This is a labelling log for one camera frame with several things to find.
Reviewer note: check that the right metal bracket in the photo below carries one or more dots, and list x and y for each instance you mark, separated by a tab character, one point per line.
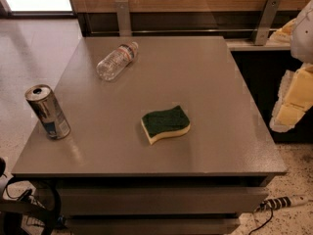
260	34

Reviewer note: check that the green yellow sponge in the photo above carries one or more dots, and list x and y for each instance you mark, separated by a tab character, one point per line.
165	124

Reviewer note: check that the clear plastic water bottle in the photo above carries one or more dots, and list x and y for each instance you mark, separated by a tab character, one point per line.
116	61

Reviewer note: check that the white power strip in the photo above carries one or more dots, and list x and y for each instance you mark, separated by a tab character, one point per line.
282	203

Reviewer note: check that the grey drawer cabinet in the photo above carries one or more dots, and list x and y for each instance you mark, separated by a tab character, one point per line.
173	146

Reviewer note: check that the metal bracket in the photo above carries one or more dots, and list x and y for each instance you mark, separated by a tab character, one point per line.
123	17
260	34

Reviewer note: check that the silver blue drink can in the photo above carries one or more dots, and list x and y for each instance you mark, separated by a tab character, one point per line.
44	103

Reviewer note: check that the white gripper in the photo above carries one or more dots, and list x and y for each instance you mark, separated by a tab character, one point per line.
303	36

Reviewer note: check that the left metal bracket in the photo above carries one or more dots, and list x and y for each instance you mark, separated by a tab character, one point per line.
123	17

